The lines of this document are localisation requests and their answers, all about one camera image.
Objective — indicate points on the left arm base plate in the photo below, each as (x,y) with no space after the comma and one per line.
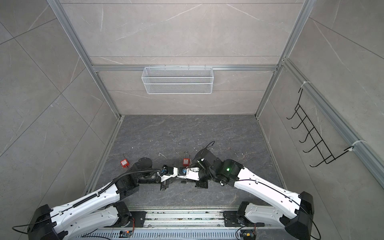
(127,220)

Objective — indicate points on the black wire hook rack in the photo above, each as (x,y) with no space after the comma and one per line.
(314,136)

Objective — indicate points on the white wire mesh basket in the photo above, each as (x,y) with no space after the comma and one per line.
(178,80)

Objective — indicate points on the white slotted cable duct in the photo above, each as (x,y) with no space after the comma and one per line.
(190,234)

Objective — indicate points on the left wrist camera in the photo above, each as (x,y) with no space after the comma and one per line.
(168,172)

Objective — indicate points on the aluminium mounting rail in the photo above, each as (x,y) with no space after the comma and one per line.
(164,218)

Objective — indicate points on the red padlock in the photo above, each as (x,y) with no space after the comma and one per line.
(186,160)
(125,163)

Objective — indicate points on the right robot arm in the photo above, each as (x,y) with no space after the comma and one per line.
(234,174)

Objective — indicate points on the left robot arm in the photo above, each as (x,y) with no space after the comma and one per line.
(102,208)

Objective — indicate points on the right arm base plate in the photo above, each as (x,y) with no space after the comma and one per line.
(238,219)

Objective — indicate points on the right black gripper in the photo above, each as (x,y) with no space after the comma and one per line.
(199,184)

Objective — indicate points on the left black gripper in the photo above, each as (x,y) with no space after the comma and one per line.
(165,185)

